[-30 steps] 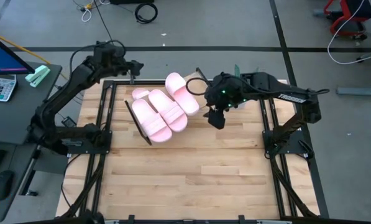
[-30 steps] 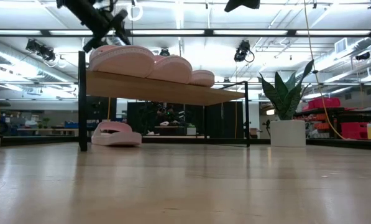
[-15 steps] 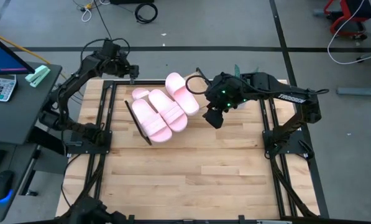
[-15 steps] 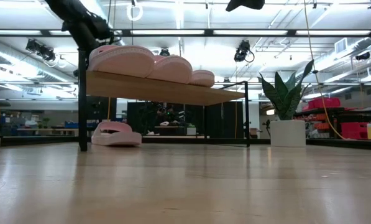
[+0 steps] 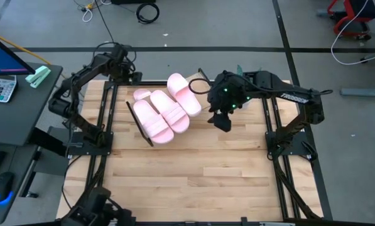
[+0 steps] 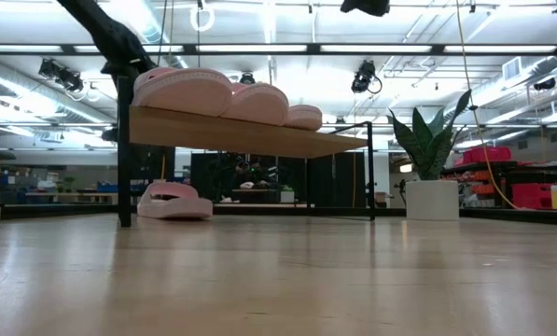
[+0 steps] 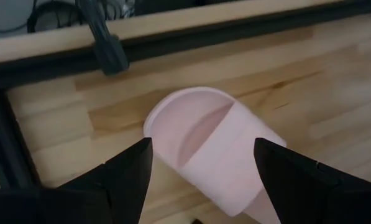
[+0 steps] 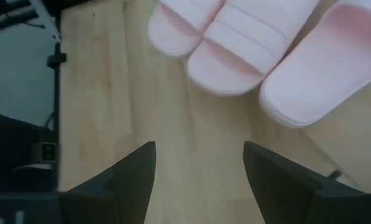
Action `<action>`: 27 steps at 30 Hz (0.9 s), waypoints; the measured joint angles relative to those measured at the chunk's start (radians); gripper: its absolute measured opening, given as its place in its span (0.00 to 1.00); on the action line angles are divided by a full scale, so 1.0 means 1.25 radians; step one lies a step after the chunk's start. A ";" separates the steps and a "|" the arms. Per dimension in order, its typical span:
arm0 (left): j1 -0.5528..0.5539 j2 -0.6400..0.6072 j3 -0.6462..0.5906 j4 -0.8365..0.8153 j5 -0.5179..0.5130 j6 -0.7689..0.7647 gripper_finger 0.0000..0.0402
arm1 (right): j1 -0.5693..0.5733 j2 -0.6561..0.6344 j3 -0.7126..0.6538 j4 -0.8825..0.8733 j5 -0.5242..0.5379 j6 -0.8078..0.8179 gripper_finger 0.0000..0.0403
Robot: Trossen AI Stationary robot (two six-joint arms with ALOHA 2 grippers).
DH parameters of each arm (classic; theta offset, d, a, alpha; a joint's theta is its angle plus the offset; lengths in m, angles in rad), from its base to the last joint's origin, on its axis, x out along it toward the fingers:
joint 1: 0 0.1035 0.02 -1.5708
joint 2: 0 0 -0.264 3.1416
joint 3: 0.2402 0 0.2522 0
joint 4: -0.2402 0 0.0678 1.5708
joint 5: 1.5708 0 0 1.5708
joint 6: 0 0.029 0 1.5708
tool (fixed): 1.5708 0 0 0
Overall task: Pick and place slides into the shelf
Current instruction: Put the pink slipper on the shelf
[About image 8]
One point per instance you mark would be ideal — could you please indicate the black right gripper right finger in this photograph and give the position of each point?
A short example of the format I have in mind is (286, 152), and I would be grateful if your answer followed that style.
(278, 193)

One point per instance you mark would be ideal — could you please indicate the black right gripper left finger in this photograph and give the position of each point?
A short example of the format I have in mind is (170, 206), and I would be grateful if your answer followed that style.
(126, 193)

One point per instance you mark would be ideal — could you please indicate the pink rubber slide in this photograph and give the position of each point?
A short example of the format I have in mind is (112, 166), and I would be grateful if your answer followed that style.
(238, 56)
(176, 28)
(325, 65)

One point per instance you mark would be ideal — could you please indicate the black box with grey socket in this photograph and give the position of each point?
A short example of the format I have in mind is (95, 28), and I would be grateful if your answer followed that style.
(14, 149)

